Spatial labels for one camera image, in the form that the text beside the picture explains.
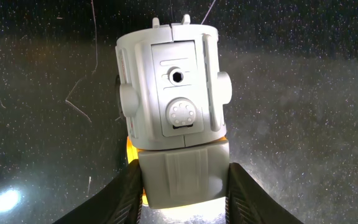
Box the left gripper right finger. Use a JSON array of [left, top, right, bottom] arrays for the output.
[[224, 162, 305, 224]]

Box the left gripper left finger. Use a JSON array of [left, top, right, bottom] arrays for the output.
[[52, 159, 145, 224]]

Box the grey and yellow toy truck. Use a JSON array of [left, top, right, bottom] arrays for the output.
[[114, 13, 233, 210]]

